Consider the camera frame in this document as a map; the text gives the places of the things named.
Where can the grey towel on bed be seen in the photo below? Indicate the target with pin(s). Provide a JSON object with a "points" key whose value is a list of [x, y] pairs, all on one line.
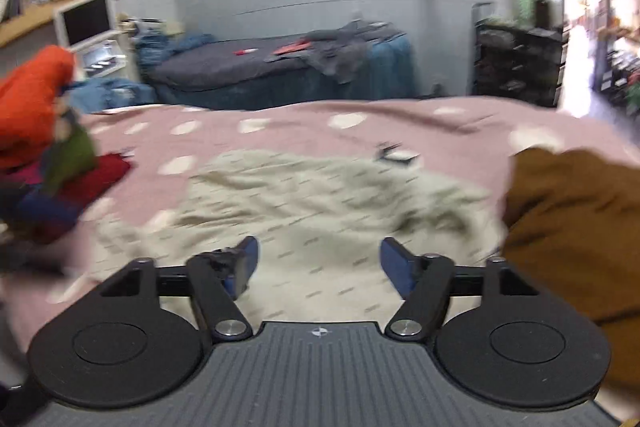
{"points": [[340, 53]]}

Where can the brown knit garment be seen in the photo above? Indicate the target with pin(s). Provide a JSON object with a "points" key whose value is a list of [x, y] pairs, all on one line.
{"points": [[573, 226]]}

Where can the green knit garment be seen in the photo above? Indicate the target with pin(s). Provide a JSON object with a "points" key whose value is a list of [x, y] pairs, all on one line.
{"points": [[70, 154]]}

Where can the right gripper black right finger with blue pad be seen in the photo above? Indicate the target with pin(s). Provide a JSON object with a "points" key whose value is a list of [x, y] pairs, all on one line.
{"points": [[423, 283]]}

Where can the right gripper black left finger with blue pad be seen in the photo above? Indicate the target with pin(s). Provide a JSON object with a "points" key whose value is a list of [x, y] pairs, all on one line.
{"points": [[217, 279]]}

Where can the white monitor machine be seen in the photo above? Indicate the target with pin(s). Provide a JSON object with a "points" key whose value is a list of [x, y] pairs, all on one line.
{"points": [[89, 29]]}

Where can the black trolley rack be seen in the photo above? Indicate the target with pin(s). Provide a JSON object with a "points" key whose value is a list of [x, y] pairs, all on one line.
{"points": [[522, 64]]}

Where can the small red white object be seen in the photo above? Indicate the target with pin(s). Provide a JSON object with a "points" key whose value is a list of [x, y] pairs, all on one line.
{"points": [[245, 51]]}

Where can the white floor lamp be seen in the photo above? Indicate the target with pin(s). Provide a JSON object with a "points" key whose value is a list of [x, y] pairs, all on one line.
{"points": [[390, 69]]}

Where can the orange knit garment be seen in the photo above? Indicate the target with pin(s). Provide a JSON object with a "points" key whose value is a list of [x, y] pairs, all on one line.
{"points": [[27, 112]]}

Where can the pink polka dot bedsheet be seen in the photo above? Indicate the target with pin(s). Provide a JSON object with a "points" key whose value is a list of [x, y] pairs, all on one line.
{"points": [[127, 351]]}

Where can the massage bed dark cover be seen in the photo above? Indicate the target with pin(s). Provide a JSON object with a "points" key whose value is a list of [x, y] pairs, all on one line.
{"points": [[213, 77]]}

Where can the red cloth on bed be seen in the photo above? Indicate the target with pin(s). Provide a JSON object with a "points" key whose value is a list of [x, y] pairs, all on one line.
{"points": [[295, 47]]}

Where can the cream polka dot garment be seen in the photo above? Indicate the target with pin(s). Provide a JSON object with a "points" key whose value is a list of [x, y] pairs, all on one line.
{"points": [[318, 222]]}

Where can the blue crumpled blanket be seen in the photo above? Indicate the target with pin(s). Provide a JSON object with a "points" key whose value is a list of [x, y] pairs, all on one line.
{"points": [[116, 91]]}

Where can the red knit garment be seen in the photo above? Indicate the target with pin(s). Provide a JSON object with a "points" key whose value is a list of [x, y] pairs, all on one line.
{"points": [[74, 197]]}

